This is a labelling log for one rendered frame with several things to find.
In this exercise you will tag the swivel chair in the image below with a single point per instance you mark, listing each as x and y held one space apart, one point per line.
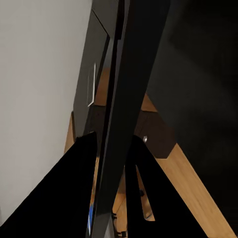
112 231

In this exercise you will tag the desk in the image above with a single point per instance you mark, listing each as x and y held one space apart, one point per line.
193 86

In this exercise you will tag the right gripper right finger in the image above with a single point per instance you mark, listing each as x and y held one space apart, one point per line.
173 219

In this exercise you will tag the keyboard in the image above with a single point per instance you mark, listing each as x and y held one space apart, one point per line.
139 27

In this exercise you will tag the bookcase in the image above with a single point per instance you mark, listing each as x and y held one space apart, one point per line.
118 200

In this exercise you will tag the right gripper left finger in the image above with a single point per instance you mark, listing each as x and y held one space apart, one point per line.
59 205

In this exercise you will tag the notebook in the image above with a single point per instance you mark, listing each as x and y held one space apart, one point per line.
91 85

